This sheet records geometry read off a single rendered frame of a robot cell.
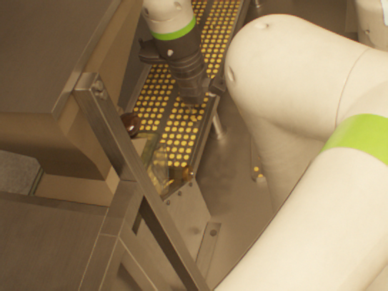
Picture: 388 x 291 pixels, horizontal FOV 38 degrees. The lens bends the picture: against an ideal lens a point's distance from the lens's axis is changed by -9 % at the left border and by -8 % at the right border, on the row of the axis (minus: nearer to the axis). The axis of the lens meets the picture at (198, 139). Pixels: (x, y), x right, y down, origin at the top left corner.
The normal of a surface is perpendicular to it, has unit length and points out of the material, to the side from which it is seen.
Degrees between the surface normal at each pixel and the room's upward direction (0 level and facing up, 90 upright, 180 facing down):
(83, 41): 0
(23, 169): 0
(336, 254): 32
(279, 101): 71
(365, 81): 24
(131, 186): 0
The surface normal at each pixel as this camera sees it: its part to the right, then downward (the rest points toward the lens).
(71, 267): -0.24, -0.63
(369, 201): 0.16, -0.44
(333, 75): -0.49, -0.24
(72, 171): -0.25, 0.78
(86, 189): -0.35, 0.06
